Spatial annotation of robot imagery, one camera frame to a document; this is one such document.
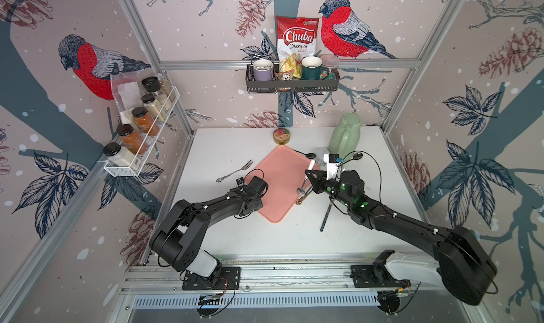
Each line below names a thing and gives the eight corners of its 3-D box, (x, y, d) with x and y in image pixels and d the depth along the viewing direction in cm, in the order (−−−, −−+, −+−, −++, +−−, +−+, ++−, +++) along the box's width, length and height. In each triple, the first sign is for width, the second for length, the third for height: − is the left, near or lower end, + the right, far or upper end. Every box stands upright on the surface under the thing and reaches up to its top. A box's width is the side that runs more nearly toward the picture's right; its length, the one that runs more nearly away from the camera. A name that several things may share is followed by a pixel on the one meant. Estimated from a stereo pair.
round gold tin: (273, 144, 116) (272, 140, 113) (273, 131, 123) (273, 127, 120) (290, 144, 116) (291, 140, 113) (290, 131, 122) (290, 127, 120)
